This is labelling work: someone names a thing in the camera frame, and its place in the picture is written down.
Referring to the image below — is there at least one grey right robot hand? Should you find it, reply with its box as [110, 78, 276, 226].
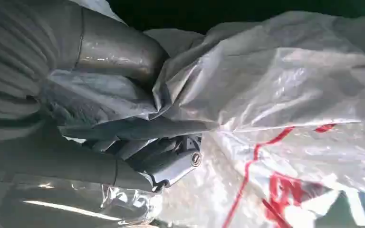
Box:
[0, 0, 202, 193]

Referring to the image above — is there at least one ribbed grey right arm sleeve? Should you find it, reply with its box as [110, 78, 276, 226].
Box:
[0, 0, 59, 145]

